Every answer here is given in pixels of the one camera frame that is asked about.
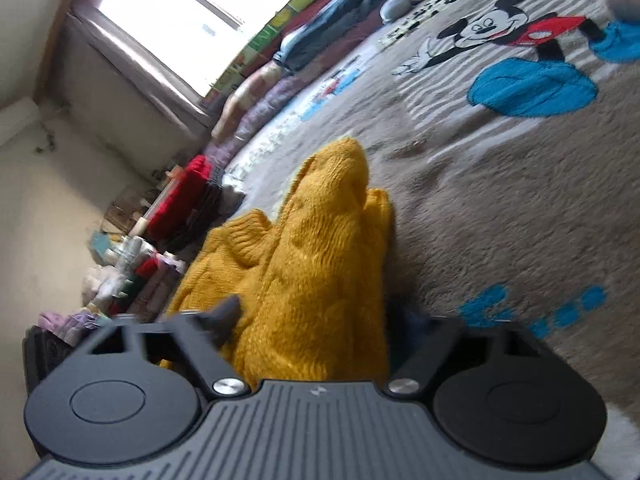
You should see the yellow knit sweater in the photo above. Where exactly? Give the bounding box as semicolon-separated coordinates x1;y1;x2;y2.
160;136;396;386

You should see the dark striped folded garment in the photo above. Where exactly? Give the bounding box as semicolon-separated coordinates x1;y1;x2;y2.
177;167;226;251

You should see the purple quilt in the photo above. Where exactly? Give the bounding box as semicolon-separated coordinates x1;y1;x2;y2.
202;10;391;171

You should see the colourful picture foam board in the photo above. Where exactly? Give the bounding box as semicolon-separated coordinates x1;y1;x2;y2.
205;0;383;106

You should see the pink folded garment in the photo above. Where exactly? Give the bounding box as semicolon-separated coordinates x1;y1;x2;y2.
127;260;183;318

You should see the patterned cream pillow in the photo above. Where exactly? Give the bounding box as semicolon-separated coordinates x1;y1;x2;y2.
211;62;288;141

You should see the beige folded garment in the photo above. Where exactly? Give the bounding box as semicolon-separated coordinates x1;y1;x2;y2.
220;180;248;221

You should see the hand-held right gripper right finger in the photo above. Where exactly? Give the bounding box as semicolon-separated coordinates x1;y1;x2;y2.
384;304;549;396

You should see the bright window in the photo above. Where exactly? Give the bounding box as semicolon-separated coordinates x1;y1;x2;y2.
97;0;331;98

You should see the pile of folded clothes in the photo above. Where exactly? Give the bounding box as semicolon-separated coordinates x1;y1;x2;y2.
22;310;101;396
85;237;151;306

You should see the printed cartoon blanket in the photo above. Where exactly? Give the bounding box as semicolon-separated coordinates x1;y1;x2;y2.
220;0;640;441

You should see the blue folded blanket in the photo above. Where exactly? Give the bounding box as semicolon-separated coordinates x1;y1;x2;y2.
274;0;388;73

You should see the desk clutter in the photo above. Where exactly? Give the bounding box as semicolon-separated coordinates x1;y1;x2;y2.
90;165;201;266

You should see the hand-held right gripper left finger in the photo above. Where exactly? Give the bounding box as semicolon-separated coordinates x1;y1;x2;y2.
89;295;251;398

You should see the red green knit sweater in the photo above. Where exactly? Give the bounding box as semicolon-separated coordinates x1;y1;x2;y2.
115;252;168;306

